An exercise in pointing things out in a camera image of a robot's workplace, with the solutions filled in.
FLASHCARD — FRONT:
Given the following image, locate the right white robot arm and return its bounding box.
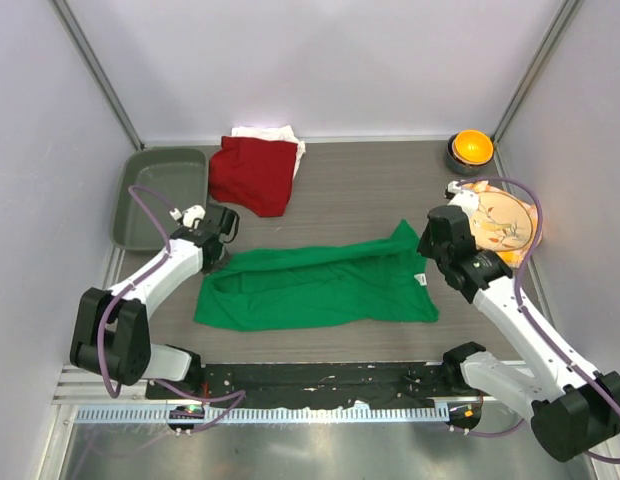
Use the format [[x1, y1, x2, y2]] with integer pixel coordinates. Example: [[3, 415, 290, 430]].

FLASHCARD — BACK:
[[417, 204, 620, 462]]

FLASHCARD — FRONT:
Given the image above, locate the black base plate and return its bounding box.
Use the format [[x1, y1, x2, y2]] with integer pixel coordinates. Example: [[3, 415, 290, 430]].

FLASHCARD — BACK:
[[176, 362, 478, 410]]

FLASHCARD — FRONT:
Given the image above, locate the white folded t shirt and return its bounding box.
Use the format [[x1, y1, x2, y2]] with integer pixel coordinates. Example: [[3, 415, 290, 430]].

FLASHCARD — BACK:
[[231, 125, 306, 177]]

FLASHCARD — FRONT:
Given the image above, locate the floral ceramic plate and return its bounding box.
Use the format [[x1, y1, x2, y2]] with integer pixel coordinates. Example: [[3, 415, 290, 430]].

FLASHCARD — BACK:
[[470, 191, 533, 252]]

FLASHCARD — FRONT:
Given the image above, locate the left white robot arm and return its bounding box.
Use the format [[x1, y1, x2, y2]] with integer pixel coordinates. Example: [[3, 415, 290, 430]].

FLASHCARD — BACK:
[[69, 204, 240, 399]]

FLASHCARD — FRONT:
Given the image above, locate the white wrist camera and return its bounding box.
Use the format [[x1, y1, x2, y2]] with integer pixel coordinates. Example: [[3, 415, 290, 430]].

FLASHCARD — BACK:
[[445, 181, 480, 220], [169, 205, 206, 229]]

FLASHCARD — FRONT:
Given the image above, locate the grey plastic tray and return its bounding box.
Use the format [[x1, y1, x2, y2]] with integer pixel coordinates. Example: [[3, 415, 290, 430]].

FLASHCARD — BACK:
[[111, 147, 208, 253]]

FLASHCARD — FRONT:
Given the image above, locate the white slotted cable duct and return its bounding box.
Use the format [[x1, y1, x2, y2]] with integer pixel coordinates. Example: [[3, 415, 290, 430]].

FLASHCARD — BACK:
[[75, 403, 449, 425]]

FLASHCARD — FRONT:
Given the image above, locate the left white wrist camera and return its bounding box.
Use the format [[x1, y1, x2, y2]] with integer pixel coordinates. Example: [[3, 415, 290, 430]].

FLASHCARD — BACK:
[[169, 205, 206, 229]]

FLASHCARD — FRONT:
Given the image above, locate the red folded t shirt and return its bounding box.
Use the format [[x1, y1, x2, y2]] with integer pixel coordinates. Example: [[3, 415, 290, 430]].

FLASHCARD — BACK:
[[209, 136, 297, 218]]

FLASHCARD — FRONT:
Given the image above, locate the green t shirt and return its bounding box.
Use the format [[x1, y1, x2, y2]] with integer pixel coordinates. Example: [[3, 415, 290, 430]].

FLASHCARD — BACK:
[[194, 220, 439, 332]]

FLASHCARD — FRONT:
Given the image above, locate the orange checkered cloth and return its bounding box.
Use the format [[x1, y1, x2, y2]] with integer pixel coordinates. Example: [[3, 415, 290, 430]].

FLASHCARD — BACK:
[[464, 181, 538, 269]]

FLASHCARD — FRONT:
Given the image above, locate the aluminium frame post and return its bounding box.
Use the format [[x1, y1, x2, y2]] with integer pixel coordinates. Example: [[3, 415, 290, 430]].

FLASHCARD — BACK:
[[49, 0, 145, 151], [492, 0, 583, 144]]

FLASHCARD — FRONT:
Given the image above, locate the left aluminium frame post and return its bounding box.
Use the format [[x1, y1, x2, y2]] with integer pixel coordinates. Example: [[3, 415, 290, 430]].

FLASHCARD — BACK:
[[49, 0, 145, 151]]

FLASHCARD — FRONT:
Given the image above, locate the orange bowl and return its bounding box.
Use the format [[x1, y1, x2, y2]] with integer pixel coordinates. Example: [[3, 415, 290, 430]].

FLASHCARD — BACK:
[[452, 130, 494, 166]]

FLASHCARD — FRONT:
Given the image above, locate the grey bowl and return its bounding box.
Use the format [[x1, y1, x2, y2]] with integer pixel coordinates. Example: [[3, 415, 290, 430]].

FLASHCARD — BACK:
[[443, 135, 494, 177]]

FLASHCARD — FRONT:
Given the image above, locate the right aluminium frame post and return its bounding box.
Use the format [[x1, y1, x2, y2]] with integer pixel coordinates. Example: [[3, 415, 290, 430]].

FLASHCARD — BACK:
[[492, 0, 583, 144]]

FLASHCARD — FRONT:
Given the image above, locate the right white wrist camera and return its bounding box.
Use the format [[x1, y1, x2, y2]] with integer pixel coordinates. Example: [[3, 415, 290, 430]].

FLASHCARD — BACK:
[[445, 181, 480, 220]]

